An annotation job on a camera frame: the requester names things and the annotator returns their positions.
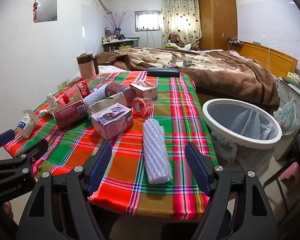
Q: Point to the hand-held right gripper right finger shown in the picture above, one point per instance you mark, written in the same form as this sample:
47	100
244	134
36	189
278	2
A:
197	170

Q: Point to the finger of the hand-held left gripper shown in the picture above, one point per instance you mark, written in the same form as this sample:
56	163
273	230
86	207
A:
2	138
27	150

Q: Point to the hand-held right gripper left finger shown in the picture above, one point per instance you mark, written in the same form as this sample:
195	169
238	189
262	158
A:
100	165

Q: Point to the white yogurt bottle blue label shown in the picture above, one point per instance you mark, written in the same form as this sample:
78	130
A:
25	126

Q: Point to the long white foam net sleeve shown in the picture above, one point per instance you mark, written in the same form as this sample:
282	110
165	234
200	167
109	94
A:
156	152

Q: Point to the purple milk carton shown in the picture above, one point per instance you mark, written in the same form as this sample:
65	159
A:
110	120

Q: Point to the white round trash bin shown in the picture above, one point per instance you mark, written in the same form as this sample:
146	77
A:
240	145

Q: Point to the dark red can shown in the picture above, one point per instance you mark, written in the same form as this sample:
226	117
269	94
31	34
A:
70	115
120	91

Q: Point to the short white foam net sleeve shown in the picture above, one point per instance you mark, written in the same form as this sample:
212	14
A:
96	95

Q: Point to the red jelly cup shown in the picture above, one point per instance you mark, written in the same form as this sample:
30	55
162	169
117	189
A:
140	106

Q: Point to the clear cola bottle red label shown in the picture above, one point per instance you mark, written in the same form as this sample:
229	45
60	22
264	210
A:
83	90

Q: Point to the small pink white box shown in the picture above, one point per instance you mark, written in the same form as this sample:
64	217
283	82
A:
145	91

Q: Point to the plaid tablecloth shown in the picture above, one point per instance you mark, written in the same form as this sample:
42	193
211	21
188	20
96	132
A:
165	130

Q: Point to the clear bin liner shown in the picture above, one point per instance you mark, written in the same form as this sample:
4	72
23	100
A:
255	125

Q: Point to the brown blanket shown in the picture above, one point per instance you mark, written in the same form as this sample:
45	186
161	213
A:
227	80

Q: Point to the pink stool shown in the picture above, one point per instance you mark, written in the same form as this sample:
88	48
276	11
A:
292	172

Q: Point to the brown mug with lid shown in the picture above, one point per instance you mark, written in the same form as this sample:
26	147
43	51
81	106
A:
86	67

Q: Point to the hanging plastic bag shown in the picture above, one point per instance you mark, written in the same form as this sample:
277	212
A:
287	117

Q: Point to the dark blue glasses case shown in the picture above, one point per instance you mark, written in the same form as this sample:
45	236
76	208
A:
162	71

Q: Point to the small green white box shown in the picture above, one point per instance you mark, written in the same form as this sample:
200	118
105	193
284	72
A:
187	63

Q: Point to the small shelf desk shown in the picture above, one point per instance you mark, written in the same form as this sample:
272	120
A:
120	43

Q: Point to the row of toiletry bottles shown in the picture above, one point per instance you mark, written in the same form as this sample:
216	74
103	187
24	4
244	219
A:
110	38

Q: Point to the brown teddy bear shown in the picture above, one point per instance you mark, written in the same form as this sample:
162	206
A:
176	38

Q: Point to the pile of small boxes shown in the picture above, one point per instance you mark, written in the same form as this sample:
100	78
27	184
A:
293	77

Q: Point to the power strip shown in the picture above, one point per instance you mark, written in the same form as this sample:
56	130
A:
234	41

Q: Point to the red hanging ornament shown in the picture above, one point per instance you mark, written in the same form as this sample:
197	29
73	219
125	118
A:
35	7

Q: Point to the vase with dry branches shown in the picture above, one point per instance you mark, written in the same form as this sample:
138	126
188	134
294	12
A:
117	31

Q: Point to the wooden bed headboard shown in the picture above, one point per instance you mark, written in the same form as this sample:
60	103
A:
277	57

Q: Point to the small window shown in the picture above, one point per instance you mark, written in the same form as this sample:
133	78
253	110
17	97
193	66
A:
147	21

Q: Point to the wooden wardrobe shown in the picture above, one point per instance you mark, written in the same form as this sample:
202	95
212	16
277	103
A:
215	17

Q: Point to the patterned curtain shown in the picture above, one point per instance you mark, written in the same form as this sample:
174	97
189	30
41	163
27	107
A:
180	10

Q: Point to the wall socket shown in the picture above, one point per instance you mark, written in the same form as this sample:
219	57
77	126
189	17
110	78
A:
63	84

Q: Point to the wall mirror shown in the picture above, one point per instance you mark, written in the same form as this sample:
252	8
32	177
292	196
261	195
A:
47	8

